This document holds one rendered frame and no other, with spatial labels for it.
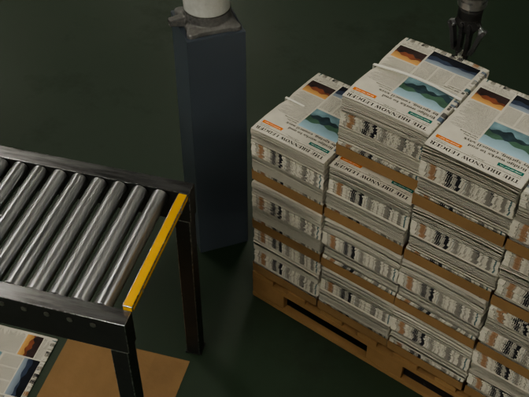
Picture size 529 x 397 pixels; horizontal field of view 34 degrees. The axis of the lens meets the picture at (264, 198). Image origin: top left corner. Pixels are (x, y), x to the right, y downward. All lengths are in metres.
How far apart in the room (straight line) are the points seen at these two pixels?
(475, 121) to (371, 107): 0.28
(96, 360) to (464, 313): 1.32
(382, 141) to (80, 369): 1.38
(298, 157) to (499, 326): 0.78
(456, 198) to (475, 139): 0.17
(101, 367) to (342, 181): 1.13
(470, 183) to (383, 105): 0.33
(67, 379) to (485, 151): 1.66
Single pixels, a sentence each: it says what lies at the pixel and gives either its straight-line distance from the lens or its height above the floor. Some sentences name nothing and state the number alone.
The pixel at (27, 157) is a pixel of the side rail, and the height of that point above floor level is 0.80.
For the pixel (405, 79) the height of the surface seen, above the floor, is 1.06.
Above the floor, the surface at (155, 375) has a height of 0.00.
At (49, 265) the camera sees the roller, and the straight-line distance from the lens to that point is 2.41.
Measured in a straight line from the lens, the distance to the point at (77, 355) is 3.20.
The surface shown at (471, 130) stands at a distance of 2.41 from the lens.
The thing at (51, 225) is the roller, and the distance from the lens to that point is 2.52.
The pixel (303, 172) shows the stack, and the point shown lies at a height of 0.75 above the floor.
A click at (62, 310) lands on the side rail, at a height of 0.80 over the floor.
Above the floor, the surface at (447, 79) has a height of 1.06.
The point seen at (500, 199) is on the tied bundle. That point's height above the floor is 0.99.
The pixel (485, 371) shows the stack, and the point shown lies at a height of 0.31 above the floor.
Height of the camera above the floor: 2.56
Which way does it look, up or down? 44 degrees down
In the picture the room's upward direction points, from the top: 1 degrees clockwise
